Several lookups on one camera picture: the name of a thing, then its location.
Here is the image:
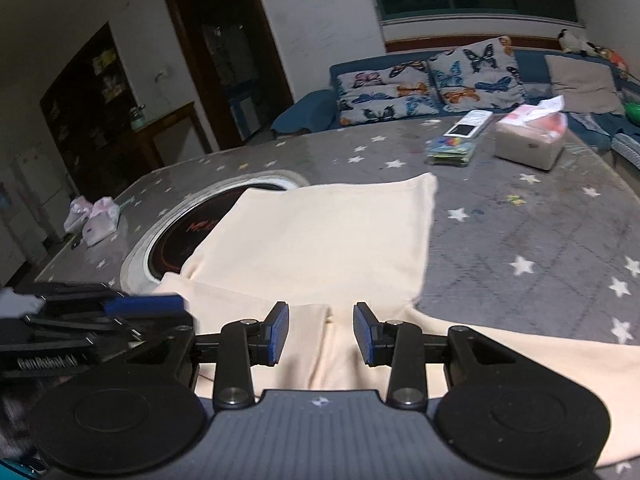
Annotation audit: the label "dark wooden cabinet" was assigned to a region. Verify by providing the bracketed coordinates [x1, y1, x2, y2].
[39, 22, 151, 202]

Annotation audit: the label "beige cushion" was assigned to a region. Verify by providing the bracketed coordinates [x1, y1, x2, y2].
[544, 54, 627, 116]

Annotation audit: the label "pink and white tissue box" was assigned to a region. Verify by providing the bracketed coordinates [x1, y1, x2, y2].
[494, 96, 570, 171]

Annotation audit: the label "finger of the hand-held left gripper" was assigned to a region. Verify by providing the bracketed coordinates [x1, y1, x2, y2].
[24, 313, 196, 348]
[40, 282, 186, 319]

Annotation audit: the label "butterfly print cushion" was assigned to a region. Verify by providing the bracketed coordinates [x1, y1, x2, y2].
[336, 60, 441, 127]
[429, 35, 526, 114]

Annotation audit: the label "blue sofa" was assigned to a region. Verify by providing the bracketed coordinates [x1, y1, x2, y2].
[270, 47, 640, 171]

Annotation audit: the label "small wooden side table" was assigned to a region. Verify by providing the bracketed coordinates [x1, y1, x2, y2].
[132, 101, 212, 172]

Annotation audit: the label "black and white stuffed toy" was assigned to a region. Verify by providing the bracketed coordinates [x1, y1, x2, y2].
[557, 28, 601, 57]

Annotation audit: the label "grey star-print tablecloth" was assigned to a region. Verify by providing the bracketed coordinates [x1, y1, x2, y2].
[35, 118, 640, 480]

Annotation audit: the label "dark wooden door frame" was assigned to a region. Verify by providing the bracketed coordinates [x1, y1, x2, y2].
[160, 0, 296, 152]

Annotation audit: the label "round black induction cooker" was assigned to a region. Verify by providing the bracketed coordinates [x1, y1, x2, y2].
[120, 170, 311, 293]

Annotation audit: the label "pink white tissue packs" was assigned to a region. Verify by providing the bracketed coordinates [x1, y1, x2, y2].
[82, 197, 122, 247]

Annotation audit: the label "white remote control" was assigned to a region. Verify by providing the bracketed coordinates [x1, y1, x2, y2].
[444, 110, 494, 140]

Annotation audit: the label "colourful stuffed toy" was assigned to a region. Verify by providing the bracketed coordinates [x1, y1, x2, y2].
[597, 47, 632, 75]

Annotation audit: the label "pink baby shoe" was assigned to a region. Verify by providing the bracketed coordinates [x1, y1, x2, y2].
[64, 196, 96, 234]

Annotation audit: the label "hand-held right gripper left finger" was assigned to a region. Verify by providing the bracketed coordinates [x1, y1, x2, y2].
[126, 301, 291, 409]

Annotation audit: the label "white refrigerator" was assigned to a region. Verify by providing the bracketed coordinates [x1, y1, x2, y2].
[0, 140, 70, 281]

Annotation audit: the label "colourful plastic packet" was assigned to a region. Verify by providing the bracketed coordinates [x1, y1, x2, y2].
[425, 135, 479, 167]

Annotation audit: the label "cream garment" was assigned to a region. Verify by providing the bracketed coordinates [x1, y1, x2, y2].
[150, 172, 640, 471]

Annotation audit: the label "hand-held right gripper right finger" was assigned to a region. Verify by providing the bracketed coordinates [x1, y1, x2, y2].
[352, 301, 517, 409]

